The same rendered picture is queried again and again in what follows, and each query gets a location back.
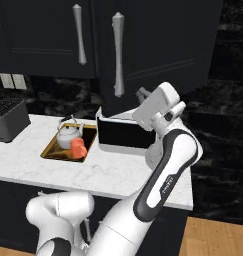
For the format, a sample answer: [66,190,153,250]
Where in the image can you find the dark grey toaster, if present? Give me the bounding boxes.
[0,96,32,144]

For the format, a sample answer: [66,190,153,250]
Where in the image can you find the white kettle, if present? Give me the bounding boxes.
[55,114,86,151]

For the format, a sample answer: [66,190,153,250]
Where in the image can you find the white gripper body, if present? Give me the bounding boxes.
[131,81,182,132]

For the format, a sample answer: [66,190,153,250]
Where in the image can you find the gold rimmed dark tray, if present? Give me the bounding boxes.
[39,122,98,164]

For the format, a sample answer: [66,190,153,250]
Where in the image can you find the long silver cabinet handle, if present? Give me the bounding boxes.
[72,3,88,66]
[111,11,126,99]

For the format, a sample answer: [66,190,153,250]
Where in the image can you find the white wall outlet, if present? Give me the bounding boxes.
[11,73,28,91]
[0,72,15,90]

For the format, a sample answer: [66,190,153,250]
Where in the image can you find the dark base cabinets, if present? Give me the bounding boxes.
[0,179,191,256]

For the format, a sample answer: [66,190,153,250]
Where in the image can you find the orange mug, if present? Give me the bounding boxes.
[69,136,89,160]

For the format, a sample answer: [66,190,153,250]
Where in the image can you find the white box with black front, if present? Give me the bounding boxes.
[95,106,158,156]

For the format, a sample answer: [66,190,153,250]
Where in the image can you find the dark cabinet door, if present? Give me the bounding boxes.
[98,0,225,118]
[0,0,98,80]

